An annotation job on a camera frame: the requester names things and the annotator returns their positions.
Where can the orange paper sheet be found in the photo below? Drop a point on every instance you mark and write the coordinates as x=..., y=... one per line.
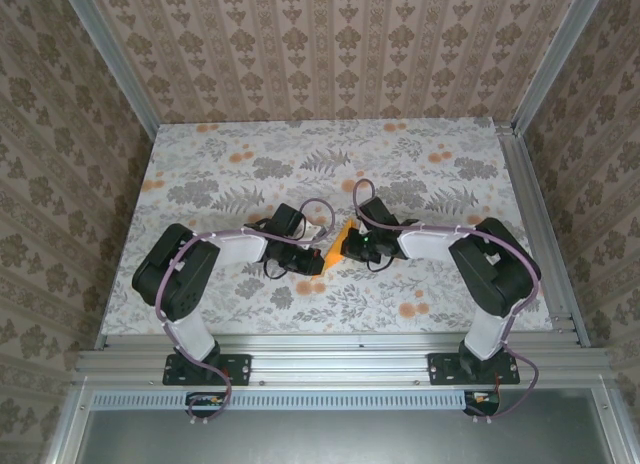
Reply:
x=335, y=251

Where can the grey metal panel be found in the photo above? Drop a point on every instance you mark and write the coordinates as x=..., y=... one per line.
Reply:
x=325, y=439

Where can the black connector box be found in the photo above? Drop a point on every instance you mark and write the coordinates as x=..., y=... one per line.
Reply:
x=200, y=409
x=492, y=406

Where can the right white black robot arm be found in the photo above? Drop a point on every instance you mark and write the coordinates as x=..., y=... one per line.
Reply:
x=500, y=274

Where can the aluminium corner post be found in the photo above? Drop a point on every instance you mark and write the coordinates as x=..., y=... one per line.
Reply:
x=560, y=59
x=110, y=69

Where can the short aluminium side rail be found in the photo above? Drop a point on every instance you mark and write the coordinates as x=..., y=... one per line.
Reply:
x=520, y=184

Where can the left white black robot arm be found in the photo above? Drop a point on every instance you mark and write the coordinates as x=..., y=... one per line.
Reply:
x=170, y=284

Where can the long aluminium frame rail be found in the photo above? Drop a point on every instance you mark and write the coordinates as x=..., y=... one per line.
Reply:
x=340, y=359

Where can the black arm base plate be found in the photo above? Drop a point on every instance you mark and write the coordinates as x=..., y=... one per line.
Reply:
x=235, y=369
x=440, y=371

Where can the floral patterned table cover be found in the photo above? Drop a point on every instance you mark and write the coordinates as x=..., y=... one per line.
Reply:
x=225, y=149

